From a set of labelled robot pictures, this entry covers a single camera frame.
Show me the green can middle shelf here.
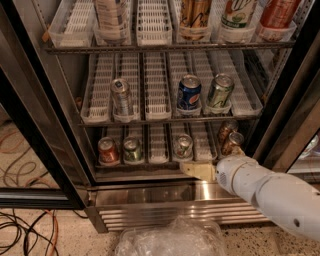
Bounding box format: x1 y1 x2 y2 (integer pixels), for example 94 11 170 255
206 73 234 108

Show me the white tray middle left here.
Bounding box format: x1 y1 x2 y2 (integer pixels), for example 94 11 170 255
80 54 114 124

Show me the glass fridge door left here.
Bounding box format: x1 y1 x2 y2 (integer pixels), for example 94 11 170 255
0 0 91 209

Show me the white tray middle right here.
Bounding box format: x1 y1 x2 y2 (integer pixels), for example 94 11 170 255
217 50 263 116

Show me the white tray top centre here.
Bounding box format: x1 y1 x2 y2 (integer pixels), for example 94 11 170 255
136 0 172 46

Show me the clear plastic bag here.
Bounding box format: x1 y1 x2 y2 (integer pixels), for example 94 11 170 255
115 216 227 256

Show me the steel fridge base grille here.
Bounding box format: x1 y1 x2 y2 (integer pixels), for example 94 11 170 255
85 180 267 233

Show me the orange cable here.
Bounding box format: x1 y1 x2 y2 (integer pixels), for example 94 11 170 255
43 209 60 256

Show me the white green can top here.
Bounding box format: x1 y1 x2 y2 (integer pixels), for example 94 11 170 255
221 0 257 29

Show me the white tray bottom centre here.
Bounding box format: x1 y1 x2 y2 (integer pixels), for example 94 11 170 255
148 124 169 164

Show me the middle wire shelf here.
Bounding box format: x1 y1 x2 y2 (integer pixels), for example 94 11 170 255
78 115 260 128

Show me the glass fridge door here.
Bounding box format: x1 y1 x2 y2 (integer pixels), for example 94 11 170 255
250 33 320 184
0 0 91 209

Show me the red can top shelf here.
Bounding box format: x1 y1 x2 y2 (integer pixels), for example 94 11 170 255
260 0 301 29

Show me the white tray bottom right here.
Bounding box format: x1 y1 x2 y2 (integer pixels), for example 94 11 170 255
190 123 217 161

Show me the white tray middle centre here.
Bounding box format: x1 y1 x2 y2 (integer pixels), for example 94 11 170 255
143 52 171 120

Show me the white green can bottom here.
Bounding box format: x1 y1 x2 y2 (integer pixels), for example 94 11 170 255
173 134 193 159

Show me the glass fridge door right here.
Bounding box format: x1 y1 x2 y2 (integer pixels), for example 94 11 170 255
250 33 320 184

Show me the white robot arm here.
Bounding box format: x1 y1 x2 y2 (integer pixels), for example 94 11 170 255
179 154 320 241

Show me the orange can behind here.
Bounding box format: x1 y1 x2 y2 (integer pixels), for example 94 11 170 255
217 119 238 144

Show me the white green can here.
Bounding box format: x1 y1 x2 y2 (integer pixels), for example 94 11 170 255
173 134 193 159
221 0 257 29

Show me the white tray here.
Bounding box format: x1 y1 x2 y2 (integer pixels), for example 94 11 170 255
136 0 172 46
217 50 263 116
190 123 217 161
148 124 169 164
143 52 171 120
80 54 114 124
48 0 96 48

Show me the green soda can bottom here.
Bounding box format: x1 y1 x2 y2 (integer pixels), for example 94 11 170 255
123 136 142 164

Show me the beige bottle top shelf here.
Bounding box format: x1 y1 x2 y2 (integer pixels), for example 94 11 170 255
93 0 128 44

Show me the white tray top left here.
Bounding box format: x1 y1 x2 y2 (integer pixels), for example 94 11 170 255
48 0 96 48

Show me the blue pepsi can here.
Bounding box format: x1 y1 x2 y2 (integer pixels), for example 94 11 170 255
177 74 202 110

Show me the black cable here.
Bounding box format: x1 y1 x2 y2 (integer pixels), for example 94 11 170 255
0 208 89 256

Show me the gold can top shelf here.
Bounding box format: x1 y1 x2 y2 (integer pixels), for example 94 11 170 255
179 0 212 41

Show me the orange can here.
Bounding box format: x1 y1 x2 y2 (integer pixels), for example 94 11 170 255
217 119 238 144
221 132 244 156

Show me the red soda can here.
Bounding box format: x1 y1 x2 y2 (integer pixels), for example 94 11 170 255
98 137 119 165

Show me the wire shelf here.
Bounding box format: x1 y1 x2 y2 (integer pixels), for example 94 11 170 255
94 159 221 171
78 115 260 128
45 41 295 55

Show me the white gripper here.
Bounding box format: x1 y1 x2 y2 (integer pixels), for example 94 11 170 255
179 146 245 182

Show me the bottom wire shelf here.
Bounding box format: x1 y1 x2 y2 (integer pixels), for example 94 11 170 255
94 159 221 171

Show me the silver can middle shelf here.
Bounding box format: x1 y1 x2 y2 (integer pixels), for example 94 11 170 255
110 78 133 116

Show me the top wire shelf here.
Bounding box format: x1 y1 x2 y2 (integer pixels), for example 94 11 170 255
45 41 295 55

